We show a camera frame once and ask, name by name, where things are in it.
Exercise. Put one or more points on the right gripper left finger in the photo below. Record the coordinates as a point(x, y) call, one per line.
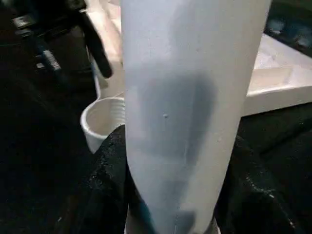
point(105, 190)

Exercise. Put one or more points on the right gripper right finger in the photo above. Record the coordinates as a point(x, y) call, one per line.
point(263, 195)

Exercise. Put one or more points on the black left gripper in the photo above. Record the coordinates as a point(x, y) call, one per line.
point(48, 29)

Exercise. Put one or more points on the white plastic table leg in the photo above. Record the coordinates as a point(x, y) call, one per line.
point(195, 97)

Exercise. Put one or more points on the white plastic table top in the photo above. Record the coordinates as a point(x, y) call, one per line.
point(282, 83)

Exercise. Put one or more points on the black table mat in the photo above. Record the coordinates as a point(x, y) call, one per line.
point(29, 156)

